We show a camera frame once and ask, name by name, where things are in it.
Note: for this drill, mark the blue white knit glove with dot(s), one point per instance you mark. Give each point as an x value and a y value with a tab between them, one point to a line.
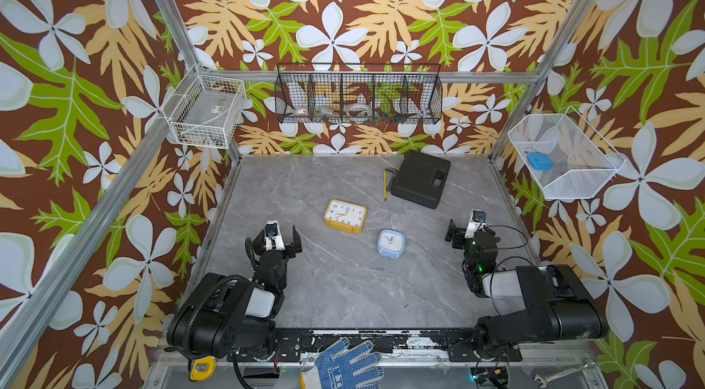
342	366

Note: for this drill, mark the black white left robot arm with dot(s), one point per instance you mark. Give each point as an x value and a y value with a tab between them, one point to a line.
226	314

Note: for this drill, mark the yellow tape measure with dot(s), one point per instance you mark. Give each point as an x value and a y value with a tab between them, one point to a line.
202	369

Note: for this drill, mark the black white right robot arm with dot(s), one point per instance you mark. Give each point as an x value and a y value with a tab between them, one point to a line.
556	305

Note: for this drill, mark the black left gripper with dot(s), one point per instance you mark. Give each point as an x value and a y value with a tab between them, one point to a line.
289	250

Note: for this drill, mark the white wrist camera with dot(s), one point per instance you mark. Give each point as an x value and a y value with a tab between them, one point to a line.
476	222
273	239

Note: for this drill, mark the white wire basket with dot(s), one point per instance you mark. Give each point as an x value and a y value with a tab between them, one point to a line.
204	108
584	161

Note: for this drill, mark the yellow pencil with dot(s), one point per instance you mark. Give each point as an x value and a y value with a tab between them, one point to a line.
385	182

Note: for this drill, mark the silver open-end wrench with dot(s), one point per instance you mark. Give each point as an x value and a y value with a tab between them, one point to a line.
543	380

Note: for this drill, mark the white wire basket left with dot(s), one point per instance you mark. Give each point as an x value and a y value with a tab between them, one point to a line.
204	108

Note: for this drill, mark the blue object in basket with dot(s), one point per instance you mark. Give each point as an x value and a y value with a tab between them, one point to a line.
540	162

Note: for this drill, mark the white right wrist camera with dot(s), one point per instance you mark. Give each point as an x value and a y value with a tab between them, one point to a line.
476	222

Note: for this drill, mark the black plastic tool case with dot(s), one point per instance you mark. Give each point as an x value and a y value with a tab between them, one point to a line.
421	179

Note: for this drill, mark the green circuit board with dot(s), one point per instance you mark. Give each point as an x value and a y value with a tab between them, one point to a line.
497	378

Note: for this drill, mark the white wire basket right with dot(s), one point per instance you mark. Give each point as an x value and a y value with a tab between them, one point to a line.
584	161

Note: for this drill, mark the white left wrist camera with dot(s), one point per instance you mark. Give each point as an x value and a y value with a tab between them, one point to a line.
273	239

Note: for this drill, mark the black wire basket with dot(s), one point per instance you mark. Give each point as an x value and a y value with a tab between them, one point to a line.
338	92

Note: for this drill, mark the yellow square alarm clock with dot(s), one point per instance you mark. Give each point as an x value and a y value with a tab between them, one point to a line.
345	217

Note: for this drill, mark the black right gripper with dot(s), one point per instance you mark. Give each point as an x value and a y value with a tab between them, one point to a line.
459	235

